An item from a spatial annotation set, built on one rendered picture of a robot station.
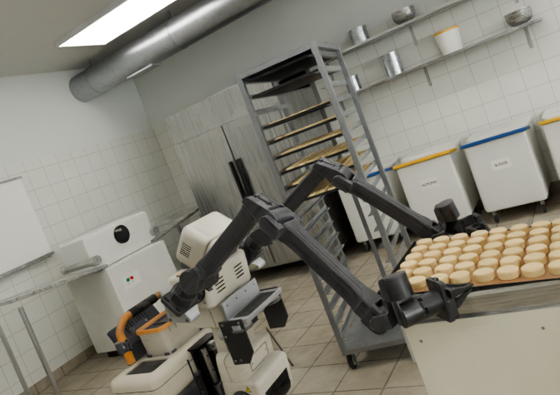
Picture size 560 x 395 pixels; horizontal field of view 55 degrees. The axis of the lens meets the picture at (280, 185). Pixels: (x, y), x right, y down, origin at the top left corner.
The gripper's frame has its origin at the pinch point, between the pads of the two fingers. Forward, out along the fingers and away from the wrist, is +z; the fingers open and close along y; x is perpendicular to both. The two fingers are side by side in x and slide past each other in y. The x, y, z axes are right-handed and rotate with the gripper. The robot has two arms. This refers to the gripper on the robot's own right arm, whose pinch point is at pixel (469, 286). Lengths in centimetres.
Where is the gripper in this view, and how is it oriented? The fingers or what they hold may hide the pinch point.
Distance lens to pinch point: 141.5
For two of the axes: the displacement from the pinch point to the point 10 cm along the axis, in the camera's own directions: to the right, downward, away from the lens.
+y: -3.1, -9.4, -1.1
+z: 9.2, -3.3, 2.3
